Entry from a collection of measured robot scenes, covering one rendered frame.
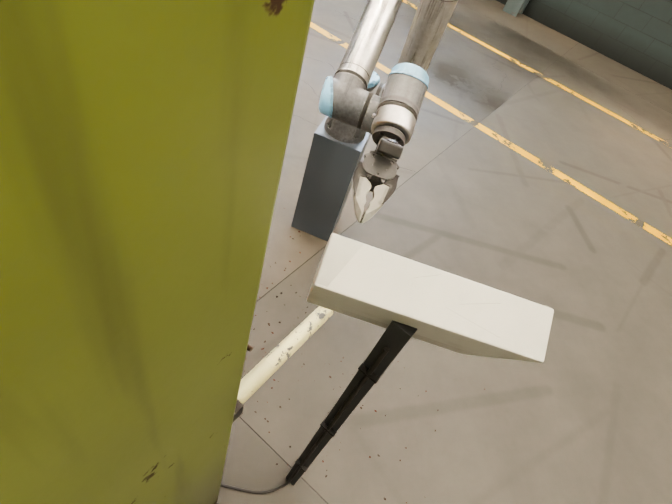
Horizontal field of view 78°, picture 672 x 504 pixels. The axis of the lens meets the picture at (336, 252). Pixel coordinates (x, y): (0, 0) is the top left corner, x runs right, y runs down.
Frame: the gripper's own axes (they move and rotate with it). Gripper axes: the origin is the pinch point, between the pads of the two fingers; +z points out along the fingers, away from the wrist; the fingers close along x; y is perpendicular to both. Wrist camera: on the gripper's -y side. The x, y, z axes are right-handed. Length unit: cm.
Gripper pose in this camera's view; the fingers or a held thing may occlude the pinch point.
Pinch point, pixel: (363, 215)
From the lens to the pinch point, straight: 82.6
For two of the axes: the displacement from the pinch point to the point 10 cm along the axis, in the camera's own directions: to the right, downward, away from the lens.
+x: -9.4, -3.4, -0.3
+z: -3.2, 9.1, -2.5
